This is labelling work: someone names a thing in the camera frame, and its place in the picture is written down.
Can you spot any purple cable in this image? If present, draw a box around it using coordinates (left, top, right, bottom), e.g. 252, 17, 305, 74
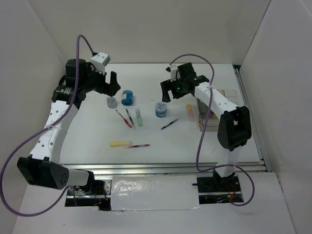
170, 53, 256, 207
0, 35, 98, 217

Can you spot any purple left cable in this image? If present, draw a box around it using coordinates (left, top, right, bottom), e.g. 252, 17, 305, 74
0, 35, 98, 217

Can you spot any green highlighter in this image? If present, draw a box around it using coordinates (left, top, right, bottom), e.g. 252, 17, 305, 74
135, 108, 143, 127

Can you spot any red pen angled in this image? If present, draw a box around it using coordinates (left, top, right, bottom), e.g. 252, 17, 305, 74
115, 110, 132, 128

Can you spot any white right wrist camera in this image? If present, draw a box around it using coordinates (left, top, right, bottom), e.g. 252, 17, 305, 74
166, 64, 180, 82

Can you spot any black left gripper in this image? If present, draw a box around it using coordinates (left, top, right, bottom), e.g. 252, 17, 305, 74
81, 62, 120, 97

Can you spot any aluminium table edge rail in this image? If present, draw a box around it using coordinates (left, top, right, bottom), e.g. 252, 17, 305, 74
60, 162, 269, 176

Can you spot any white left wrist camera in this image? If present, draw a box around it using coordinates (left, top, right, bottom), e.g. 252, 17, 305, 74
90, 52, 111, 74

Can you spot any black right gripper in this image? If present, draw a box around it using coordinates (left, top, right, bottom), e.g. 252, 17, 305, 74
160, 76, 189, 103

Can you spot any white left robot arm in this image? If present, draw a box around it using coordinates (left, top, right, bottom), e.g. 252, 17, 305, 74
17, 53, 120, 195

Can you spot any black red pen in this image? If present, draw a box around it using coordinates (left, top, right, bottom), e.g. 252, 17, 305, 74
125, 109, 135, 129

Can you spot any yellow highlighter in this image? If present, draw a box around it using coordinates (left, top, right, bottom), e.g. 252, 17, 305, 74
109, 141, 133, 147

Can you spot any smoky plastic desk organizer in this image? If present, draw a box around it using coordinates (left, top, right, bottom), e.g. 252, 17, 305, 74
195, 87, 238, 132

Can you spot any orange pink highlighter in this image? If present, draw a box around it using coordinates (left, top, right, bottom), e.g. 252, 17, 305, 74
186, 103, 195, 121

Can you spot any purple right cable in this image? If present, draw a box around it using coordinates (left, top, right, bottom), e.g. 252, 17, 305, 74
170, 53, 256, 207

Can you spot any right side aluminium rail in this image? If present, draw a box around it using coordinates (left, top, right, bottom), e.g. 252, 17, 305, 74
233, 65, 272, 172

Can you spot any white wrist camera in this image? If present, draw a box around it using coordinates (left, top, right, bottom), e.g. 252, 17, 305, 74
90, 52, 111, 74
166, 64, 180, 82

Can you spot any blue gel pen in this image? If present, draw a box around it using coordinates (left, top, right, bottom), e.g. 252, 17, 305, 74
160, 118, 178, 130

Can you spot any red gel pen horizontal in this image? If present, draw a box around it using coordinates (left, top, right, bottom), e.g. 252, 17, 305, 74
123, 144, 151, 148

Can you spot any blue white glue jar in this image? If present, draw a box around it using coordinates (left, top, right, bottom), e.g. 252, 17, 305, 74
155, 102, 167, 118

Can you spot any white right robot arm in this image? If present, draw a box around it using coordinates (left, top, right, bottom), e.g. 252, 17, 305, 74
160, 62, 252, 191

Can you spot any white front cover plate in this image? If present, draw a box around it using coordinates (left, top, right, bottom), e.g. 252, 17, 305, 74
111, 175, 200, 211

